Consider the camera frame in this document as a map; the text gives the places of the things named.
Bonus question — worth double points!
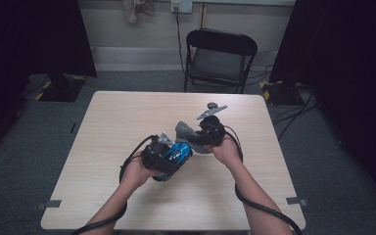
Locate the black floor cables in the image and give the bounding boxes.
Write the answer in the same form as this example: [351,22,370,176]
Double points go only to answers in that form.
[246,63,321,141]

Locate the grey cloth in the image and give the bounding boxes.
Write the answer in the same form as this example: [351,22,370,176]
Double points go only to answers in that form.
[174,120,212,155]

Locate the black folding chair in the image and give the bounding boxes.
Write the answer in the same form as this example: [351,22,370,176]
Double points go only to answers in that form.
[183,27,259,95]

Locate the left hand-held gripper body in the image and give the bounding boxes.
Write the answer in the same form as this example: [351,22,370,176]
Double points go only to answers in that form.
[140,131,175,171]

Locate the black power cable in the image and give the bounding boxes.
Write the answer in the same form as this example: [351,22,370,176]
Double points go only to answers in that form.
[174,7,187,74]

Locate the dark curtain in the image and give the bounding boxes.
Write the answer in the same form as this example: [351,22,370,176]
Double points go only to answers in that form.
[0,0,98,158]
[268,0,376,210]

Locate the thin wall cable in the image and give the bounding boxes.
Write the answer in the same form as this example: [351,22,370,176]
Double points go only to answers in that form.
[199,2,207,29]

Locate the blue toy car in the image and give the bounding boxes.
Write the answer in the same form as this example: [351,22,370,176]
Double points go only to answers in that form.
[152,142,194,183]

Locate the white wall socket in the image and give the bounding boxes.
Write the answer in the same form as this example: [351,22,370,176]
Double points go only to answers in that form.
[170,0,194,14]

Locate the person's left hand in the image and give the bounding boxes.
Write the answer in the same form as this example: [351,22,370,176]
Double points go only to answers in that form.
[119,158,165,191]

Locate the right hand-held gripper cable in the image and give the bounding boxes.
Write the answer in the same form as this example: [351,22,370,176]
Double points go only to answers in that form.
[223,124,304,235]

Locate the beige hanging cloth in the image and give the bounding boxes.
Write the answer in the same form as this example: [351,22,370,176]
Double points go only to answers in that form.
[120,0,156,24]

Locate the hand-held gripper cable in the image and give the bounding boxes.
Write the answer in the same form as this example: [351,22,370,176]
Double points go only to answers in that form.
[223,124,304,235]
[71,134,160,235]

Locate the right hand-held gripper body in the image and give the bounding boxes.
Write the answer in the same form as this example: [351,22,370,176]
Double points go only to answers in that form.
[196,104,229,147]

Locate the black stand base yellow tape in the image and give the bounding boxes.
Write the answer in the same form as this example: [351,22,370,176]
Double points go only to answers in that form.
[34,73,87,103]
[258,79,305,106]

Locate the left hand-held gripper cable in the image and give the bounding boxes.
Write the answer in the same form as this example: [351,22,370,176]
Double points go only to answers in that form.
[71,134,160,235]

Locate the grey tape strip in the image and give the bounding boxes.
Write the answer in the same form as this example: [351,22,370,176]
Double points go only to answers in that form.
[286,196,308,206]
[35,199,63,211]

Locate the person's right hand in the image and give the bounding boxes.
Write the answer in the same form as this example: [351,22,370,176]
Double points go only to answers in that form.
[205,136,243,169]

